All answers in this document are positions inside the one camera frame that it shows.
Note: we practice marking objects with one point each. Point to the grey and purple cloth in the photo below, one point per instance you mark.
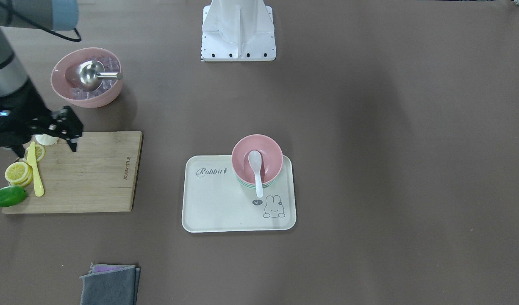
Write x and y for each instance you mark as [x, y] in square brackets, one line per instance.
[110, 284]

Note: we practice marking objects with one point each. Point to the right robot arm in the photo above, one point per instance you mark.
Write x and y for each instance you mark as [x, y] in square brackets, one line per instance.
[51, 16]

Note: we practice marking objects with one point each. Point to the front lemon slice stack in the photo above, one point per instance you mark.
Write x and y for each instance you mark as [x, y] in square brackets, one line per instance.
[19, 174]

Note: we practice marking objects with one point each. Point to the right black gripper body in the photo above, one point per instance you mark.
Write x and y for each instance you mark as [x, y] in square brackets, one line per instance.
[29, 108]

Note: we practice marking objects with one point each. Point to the green lime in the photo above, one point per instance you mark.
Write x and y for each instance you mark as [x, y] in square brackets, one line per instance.
[12, 195]

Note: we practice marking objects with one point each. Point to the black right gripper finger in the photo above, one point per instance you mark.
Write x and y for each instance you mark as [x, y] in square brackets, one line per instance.
[65, 121]
[70, 139]

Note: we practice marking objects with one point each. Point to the small pink bowl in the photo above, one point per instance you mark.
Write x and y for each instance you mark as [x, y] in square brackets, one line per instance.
[272, 157]

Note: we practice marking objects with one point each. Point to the cream rabbit tray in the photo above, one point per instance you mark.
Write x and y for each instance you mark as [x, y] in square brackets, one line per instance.
[215, 201]

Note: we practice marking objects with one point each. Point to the green stacked bowls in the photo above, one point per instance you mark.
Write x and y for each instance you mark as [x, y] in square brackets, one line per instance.
[252, 185]

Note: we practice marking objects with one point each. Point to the yellow plastic knife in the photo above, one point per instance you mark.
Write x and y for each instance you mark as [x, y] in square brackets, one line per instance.
[31, 160]

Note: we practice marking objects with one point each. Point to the lemon slice under knife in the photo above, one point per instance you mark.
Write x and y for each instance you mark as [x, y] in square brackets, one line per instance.
[39, 153]

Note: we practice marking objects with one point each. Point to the white ceramic spoon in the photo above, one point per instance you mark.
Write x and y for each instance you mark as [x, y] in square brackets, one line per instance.
[255, 161]

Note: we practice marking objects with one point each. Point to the pink bowl with ice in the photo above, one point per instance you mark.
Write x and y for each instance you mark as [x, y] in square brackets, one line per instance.
[107, 92]

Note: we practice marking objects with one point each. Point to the white garlic bulb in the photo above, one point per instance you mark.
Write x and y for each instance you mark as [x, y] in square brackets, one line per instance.
[46, 140]

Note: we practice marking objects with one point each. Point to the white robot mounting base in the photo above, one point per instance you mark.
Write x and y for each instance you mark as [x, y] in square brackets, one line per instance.
[238, 30]

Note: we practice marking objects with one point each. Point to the wooden cutting board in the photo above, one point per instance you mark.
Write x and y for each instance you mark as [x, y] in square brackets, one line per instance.
[99, 177]

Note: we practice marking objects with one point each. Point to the metal ice scoop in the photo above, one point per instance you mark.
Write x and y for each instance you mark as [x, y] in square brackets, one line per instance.
[89, 75]

